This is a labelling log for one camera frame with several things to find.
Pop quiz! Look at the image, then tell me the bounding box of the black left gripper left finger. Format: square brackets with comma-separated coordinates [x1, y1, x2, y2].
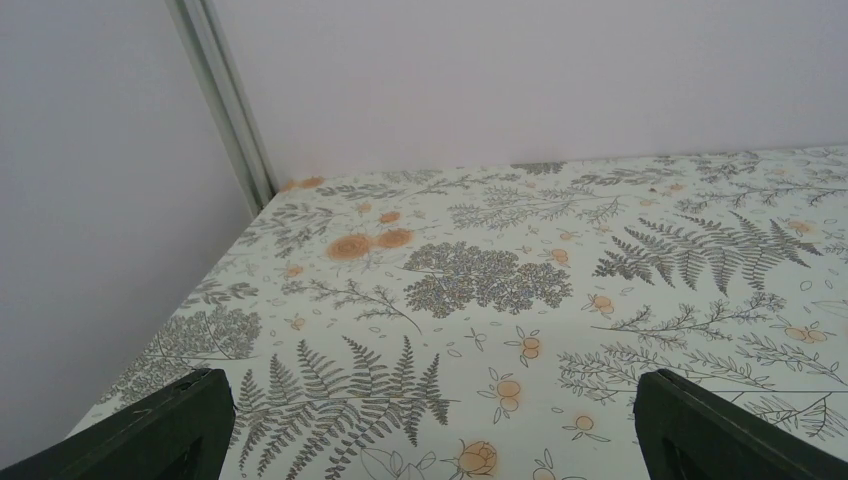
[1, 368, 235, 479]

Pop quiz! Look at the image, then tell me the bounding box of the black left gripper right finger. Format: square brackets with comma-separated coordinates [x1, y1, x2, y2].
[633, 369, 847, 480]

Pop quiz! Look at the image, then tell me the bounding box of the aluminium corner post left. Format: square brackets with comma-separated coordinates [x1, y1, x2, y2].
[165, 0, 276, 216]

